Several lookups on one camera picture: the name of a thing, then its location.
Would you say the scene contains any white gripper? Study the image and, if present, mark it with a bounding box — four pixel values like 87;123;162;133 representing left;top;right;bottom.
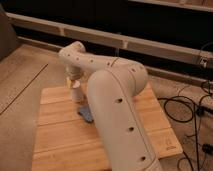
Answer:
67;72;84;103

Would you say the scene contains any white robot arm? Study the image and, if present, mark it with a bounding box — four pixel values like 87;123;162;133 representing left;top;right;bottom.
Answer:
59;41;163;171

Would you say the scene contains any grey cabinet corner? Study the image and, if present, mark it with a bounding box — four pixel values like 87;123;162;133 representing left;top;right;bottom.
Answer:
0;4;20;61

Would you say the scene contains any black cable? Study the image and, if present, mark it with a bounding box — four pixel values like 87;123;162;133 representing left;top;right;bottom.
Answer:
157;41;213;171

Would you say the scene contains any long grey rail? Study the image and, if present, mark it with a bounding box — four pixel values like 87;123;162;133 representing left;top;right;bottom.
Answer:
6;12;213;69

